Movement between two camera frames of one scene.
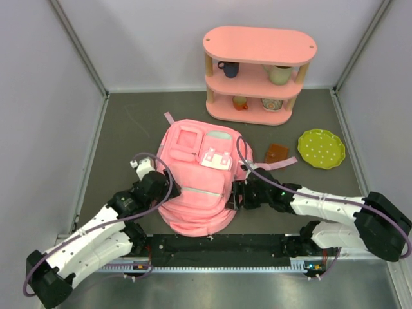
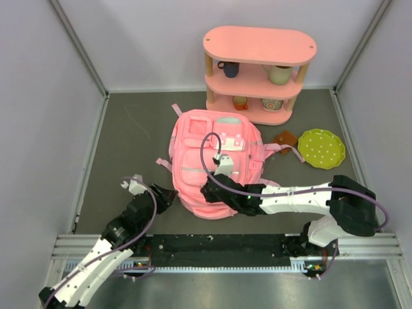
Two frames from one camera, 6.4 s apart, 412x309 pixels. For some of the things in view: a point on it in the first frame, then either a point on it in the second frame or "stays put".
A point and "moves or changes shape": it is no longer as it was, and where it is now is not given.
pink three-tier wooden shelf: (254, 74) stays put
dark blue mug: (230, 69) stays put
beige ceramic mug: (279, 76) stays put
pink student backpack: (205, 159) moves or changes shape
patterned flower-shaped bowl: (272, 105) stays put
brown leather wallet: (277, 153) to (286, 138)
